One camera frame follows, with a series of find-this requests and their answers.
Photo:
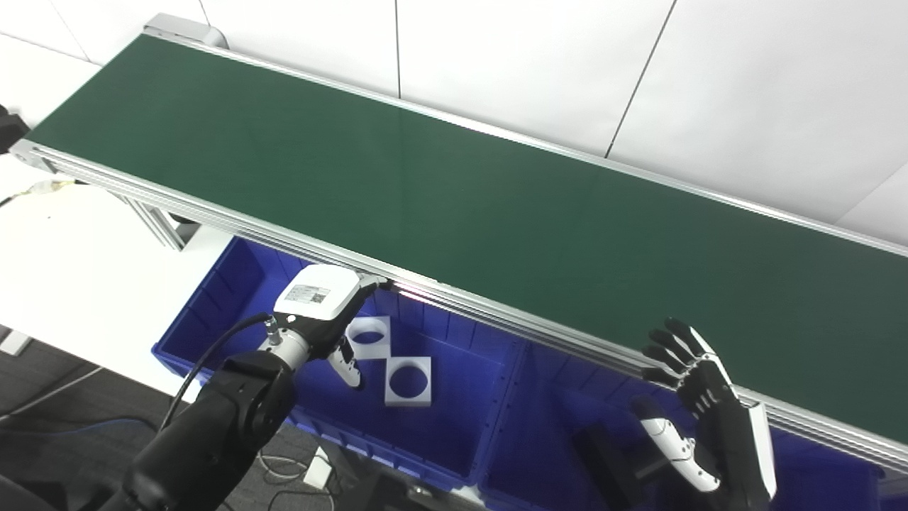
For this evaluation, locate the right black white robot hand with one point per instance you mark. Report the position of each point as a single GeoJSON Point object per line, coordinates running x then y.
{"type": "Point", "coordinates": [738, 447]}

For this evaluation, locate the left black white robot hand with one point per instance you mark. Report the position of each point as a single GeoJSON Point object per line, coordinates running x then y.
{"type": "Point", "coordinates": [319, 291]}

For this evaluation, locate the white power adapter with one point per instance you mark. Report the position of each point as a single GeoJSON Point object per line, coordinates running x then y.
{"type": "Point", "coordinates": [318, 468]}

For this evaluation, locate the green conveyor belt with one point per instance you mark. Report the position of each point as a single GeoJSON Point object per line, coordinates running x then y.
{"type": "Point", "coordinates": [425, 199]}
{"type": "Point", "coordinates": [496, 318]}

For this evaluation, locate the black device on table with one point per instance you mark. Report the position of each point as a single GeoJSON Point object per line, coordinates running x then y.
{"type": "Point", "coordinates": [10, 128]}

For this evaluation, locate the white block with round hole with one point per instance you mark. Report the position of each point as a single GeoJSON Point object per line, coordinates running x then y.
{"type": "Point", "coordinates": [369, 353]}
{"type": "Point", "coordinates": [408, 402]}

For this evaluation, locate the black part in bin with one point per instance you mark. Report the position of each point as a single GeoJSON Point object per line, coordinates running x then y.
{"type": "Point", "coordinates": [603, 461]}

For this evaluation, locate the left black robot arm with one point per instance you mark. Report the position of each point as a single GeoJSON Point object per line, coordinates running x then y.
{"type": "Point", "coordinates": [213, 426]}

